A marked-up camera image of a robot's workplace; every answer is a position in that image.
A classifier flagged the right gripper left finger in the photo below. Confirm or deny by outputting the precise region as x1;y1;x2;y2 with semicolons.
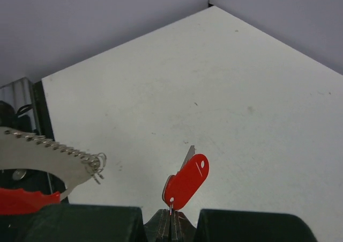
8;203;170;241

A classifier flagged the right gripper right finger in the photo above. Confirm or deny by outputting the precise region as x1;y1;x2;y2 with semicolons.
170;209;317;241

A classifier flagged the red key tag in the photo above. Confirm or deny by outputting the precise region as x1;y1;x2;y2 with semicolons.
162;145;210;214

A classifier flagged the silver keyring with red tag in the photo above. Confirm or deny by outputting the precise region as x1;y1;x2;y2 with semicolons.
1;127;107;215

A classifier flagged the aluminium frame rail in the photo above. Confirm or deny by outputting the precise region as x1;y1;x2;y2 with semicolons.
1;78;36;132

